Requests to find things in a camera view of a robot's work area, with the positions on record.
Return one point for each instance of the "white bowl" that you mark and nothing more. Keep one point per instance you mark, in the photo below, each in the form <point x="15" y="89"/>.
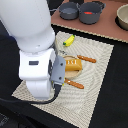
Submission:
<point x="122" y="14"/>

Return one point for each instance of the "orange toy bread loaf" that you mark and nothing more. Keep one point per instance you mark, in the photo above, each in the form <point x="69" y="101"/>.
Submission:
<point x="73" y="65"/>

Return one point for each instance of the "blue-grey two-handled pot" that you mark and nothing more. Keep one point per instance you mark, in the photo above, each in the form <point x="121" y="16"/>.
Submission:
<point x="96" y="7"/>

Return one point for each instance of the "white woven placemat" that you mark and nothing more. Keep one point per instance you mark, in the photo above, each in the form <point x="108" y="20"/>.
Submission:
<point x="73" y="105"/>

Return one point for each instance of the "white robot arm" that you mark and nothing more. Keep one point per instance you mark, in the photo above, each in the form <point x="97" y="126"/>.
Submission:
<point x="29" y="23"/>

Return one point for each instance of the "blue-grey saucepan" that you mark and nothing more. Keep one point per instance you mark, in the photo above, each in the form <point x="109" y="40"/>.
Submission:
<point x="68" y="10"/>

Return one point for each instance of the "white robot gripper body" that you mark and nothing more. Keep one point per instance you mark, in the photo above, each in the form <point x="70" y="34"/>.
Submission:
<point x="41" y="71"/>

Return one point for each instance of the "toy fork wooden handle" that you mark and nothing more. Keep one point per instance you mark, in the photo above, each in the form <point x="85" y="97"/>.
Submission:
<point x="72" y="83"/>

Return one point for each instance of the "toy knife wooden handle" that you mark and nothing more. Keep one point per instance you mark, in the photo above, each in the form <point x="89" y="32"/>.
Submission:
<point x="79" y="56"/>

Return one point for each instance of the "yellow toy banana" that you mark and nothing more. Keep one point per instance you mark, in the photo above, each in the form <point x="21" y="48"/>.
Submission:
<point x="69" y="41"/>

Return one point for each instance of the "red toy tomato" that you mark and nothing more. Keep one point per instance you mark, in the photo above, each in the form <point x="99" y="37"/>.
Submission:
<point x="88" y="13"/>

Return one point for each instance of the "round wooden plate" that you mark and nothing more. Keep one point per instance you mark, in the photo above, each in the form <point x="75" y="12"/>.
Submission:
<point x="71" y="74"/>

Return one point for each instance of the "pink toy stove top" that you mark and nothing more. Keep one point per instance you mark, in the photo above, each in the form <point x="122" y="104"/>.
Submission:
<point x="105" y="27"/>

